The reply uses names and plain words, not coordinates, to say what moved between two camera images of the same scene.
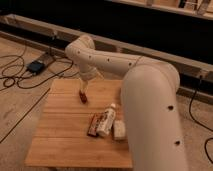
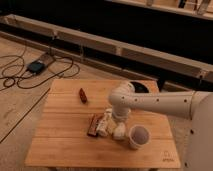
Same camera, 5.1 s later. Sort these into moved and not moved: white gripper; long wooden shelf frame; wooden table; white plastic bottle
Moved: white gripper
Not moved: wooden table; white plastic bottle; long wooden shelf frame
